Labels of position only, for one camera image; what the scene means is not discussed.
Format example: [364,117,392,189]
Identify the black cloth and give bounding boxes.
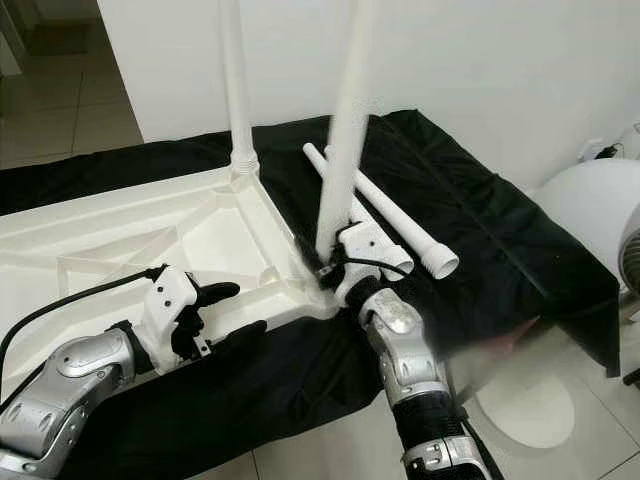
[0,108,623,480]

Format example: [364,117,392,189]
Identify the white plastic table leg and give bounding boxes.
[325,145,459,281]
[312,0,383,269]
[303,144,376,229]
[218,0,261,181]

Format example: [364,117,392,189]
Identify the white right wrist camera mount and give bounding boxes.
[335,222,401,309]

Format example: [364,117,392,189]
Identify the wall socket with black plug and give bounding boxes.
[578,138,629,163]

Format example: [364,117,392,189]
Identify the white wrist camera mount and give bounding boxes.
[140,268,211,376]
[335,222,401,309]

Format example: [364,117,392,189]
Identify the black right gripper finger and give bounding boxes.
[295,235,333,286]

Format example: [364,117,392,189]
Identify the white door frame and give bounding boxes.
[0,0,26,76]

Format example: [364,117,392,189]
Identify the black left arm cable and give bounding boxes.
[0,264,169,381]

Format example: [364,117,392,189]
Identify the white plastic table top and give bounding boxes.
[0,163,346,391]

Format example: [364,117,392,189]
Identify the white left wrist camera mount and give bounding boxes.
[140,268,211,376]

